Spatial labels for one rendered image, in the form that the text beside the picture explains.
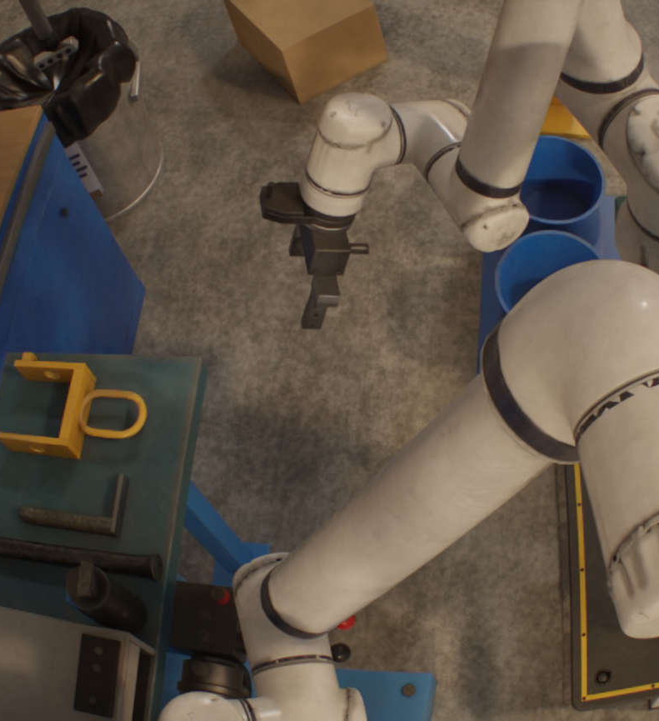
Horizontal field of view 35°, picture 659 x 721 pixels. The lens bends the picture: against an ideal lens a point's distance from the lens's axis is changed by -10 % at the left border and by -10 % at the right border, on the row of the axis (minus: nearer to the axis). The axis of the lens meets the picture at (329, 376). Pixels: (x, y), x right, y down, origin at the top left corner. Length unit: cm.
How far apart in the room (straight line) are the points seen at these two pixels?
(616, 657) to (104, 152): 205
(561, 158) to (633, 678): 143
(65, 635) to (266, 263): 182
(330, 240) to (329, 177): 11
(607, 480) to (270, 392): 246
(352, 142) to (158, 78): 257
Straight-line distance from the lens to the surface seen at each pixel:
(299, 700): 110
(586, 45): 145
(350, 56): 359
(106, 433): 188
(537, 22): 116
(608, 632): 243
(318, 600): 103
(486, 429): 80
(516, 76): 122
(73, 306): 288
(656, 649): 243
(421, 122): 144
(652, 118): 149
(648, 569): 64
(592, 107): 155
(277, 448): 301
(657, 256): 161
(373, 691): 264
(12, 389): 205
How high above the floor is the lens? 269
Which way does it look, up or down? 62 degrees down
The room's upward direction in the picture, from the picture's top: 23 degrees counter-clockwise
